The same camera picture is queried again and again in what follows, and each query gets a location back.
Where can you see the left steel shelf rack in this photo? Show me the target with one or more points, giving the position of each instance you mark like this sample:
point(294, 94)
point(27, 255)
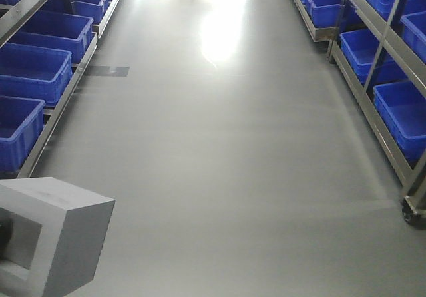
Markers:
point(46, 47)

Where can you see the right steel shelf rack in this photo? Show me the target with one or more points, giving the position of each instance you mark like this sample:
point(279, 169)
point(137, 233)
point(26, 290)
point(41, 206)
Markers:
point(379, 47)

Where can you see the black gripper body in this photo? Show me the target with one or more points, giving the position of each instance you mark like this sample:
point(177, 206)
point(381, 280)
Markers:
point(6, 233)

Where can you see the steel shelf rack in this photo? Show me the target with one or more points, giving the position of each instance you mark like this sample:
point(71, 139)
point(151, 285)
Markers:
point(379, 47)
point(46, 47)

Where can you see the gray square hollow base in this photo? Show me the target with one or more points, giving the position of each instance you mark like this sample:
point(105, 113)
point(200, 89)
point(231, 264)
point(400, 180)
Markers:
point(58, 234)

